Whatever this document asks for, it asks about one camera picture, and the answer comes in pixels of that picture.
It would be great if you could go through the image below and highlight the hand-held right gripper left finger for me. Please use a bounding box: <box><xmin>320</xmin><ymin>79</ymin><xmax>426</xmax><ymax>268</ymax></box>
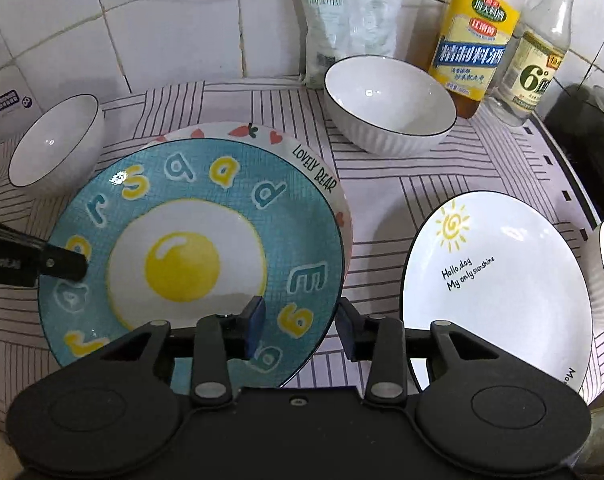
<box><xmin>99</xmin><ymin>295</ymin><xmax>266</xmax><ymax>408</ymax></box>

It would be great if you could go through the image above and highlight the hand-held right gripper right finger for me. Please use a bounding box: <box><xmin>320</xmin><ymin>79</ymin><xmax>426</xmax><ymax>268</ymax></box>
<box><xmin>334</xmin><ymin>300</ymin><xmax>501</xmax><ymax>408</ymax></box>

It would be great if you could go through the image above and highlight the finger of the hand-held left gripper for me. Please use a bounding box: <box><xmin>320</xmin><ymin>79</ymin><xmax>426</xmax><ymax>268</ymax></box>
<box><xmin>0</xmin><ymin>215</ymin><xmax>89</xmax><ymax>283</ymax></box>

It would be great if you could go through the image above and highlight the blue egg print plate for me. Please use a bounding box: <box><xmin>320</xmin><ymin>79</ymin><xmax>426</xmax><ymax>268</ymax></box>
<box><xmin>38</xmin><ymin>137</ymin><xmax>346</xmax><ymax>389</ymax></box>

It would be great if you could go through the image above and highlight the white sun print plate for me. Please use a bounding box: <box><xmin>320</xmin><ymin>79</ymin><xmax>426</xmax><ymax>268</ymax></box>
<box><xmin>401</xmin><ymin>191</ymin><xmax>596</xmax><ymax>407</ymax></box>

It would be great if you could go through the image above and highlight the white appliance with sticker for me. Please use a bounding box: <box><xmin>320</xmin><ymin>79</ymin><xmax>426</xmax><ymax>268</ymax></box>
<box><xmin>0</xmin><ymin>77</ymin><xmax>38</xmax><ymax>153</ymax></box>

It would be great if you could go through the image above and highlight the striped table cloth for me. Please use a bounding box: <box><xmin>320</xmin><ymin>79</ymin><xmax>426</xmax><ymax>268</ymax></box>
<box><xmin>0</xmin><ymin>77</ymin><xmax>604</xmax><ymax>461</ymax></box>

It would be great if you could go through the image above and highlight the yellow label bottle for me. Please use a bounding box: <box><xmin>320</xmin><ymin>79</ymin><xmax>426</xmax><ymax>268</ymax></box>
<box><xmin>428</xmin><ymin>0</ymin><xmax>523</xmax><ymax>120</ymax></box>

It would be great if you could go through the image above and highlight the white salt bag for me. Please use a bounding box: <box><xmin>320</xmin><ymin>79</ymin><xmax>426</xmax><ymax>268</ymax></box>
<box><xmin>298</xmin><ymin>0</ymin><xmax>406</xmax><ymax>90</ymax></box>

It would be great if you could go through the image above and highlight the dark object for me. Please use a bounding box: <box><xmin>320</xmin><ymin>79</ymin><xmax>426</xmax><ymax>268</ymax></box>
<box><xmin>544</xmin><ymin>82</ymin><xmax>604</xmax><ymax>221</ymax></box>

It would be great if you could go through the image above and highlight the clear bottle yellow cap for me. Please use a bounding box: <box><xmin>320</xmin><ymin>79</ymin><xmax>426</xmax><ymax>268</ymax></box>
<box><xmin>488</xmin><ymin>0</ymin><xmax>583</xmax><ymax>128</ymax></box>

